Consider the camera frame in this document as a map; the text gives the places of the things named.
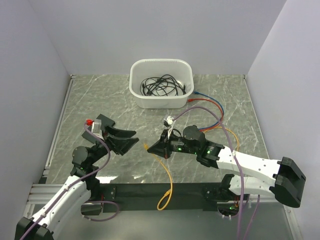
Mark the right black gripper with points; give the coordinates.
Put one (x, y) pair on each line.
(163, 147)

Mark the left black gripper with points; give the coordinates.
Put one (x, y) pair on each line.
(119, 145)

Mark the black network switch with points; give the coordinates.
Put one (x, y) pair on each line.
(105, 122)

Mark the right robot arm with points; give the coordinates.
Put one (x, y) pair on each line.
(282, 179)

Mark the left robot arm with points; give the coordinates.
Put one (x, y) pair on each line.
(80, 187)

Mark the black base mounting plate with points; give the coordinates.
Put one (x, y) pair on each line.
(186, 196)

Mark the white plastic tub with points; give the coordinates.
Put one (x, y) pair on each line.
(141, 73)

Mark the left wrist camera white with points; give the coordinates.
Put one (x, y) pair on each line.
(96, 126)

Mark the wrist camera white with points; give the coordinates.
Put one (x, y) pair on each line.
(96, 126)
(168, 121)

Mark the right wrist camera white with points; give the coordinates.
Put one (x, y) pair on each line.
(168, 121)

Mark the aluminium frame rail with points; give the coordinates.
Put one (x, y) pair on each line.
(42, 193)

